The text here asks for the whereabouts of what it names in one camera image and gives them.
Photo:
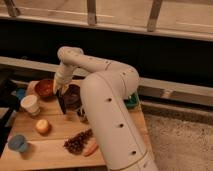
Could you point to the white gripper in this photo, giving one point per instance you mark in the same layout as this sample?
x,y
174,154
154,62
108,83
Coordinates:
x,y
63,76

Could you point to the black brush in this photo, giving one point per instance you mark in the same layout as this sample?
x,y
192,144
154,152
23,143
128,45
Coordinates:
x,y
61,101

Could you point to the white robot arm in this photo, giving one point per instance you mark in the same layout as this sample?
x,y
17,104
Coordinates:
x,y
102,94

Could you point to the red-brown bowl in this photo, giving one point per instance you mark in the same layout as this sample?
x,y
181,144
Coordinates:
x,y
44,88

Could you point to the purple bowl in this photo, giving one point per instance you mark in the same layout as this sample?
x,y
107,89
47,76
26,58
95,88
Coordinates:
x,y
72,98

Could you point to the small dark jar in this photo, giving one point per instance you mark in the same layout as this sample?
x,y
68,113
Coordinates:
x,y
81,115

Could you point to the white cup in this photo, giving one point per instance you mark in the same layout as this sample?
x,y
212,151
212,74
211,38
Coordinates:
x,y
30,104

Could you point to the blue object at table edge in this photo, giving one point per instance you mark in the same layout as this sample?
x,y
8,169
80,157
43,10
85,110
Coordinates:
x,y
20,93

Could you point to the yellow apple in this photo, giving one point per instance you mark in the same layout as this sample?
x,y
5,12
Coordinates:
x,y
42,126

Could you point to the bunch of dark grapes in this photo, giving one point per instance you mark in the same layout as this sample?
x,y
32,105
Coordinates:
x,y
76,144

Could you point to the green object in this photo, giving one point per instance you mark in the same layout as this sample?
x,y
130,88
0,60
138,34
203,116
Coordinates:
x,y
132,101

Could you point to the orange carrot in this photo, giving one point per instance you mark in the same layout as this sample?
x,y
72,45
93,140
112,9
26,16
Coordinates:
x,y
90,150

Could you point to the blue cup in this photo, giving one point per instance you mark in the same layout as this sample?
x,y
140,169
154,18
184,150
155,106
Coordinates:
x,y
18,143

